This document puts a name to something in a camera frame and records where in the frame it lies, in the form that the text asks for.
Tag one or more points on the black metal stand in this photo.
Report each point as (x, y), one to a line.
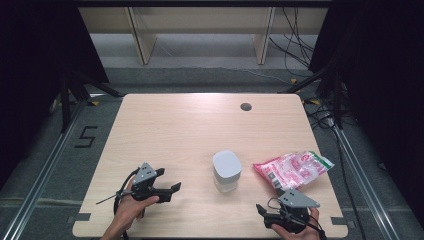
(338, 106)
(65, 106)

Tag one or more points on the pink and white plastic bag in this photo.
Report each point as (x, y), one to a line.
(293, 170)

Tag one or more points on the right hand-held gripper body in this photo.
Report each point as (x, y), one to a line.
(293, 200)

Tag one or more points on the black metal beam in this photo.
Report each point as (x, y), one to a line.
(200, 3)

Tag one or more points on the clear container with white lid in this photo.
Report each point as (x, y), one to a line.
(226, 165)

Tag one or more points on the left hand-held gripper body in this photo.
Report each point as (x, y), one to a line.
(143, 175)

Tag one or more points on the person's right hand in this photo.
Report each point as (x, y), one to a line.
(300, 237)

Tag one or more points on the aluminium floor rail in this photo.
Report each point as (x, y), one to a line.
(365, 186)
(43, 178)

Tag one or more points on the person's left hand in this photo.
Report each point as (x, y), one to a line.
(131, 211)

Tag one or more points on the light wooden furniture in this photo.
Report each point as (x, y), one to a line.
(200, 20)

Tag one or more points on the black curtain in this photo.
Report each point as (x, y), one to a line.
(33, 50)
(383, 66)

